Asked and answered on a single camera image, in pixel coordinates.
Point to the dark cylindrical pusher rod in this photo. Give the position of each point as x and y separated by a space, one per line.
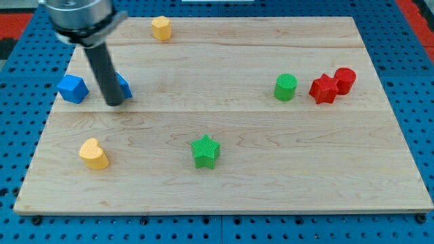
104 72

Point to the red cylinder block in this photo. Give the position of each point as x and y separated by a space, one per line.
346 78

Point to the yellow heart block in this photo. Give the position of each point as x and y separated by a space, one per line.
93 155

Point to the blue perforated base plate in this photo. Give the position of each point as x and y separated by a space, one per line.
38 60

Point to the blue cube block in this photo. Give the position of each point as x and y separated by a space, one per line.
72 89

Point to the light wooden board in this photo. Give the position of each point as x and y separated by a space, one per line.
217 76

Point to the red star block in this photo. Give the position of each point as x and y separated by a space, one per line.
324 89

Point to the green star block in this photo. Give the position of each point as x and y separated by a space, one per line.
205 152

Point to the blue triangle block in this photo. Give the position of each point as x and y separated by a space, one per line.
125 88

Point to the yellow hexagon block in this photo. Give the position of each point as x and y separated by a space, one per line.
161 27

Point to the green cylinder block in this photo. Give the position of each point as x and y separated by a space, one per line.
285 87

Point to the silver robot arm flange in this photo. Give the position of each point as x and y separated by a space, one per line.
84 22

